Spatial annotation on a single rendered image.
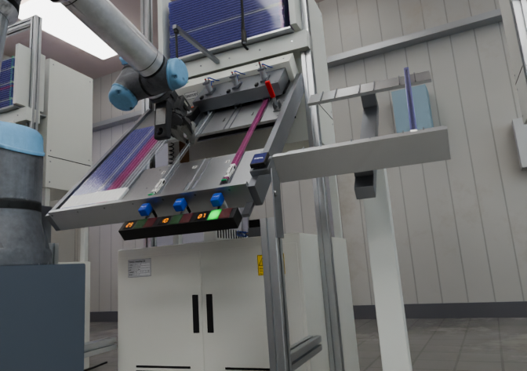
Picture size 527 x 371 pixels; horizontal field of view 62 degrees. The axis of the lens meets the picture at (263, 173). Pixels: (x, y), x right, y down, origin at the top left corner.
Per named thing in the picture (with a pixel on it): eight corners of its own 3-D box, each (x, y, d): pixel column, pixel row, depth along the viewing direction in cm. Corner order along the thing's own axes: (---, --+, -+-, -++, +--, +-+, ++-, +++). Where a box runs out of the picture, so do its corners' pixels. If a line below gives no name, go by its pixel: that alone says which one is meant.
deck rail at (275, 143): (263, 205, 111) (254, 185, 108) (255, 205, 111) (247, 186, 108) (306, 87, 167) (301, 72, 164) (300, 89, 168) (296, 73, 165)
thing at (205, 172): (252, 194, 111) (248, 184, 109) (58, 221, 135) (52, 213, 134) (269, 154, 126) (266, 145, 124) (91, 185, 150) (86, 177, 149)
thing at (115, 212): (255, 205, 111) (245, 183, 108) (60, 230, 136) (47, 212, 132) (256, 202, 112) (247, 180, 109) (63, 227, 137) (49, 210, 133)
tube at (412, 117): (419, 151, 85) (419, 146, 84) (412, 152, 85) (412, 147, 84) (408, 70, 127) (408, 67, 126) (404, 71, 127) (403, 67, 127)
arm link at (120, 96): (132, 84, 110) (147, 58, 117) (99, 95, 115) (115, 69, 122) (150, 107, 115) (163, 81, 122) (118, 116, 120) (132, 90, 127)
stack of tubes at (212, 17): (285, 27, 164) (279, -36, 170) (169, 60, 183) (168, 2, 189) (296, 42, 176) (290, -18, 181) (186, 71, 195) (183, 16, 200)
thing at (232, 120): (284, 130, 141) (279, 117, 139) (120, 161, 166) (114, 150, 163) (300, 88, 167) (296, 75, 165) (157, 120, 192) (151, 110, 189)
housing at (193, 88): (299, 95, 165) (288, 60, 158) (188, 120, 183) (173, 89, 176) (303, 86, 171) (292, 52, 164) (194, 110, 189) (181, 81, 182)
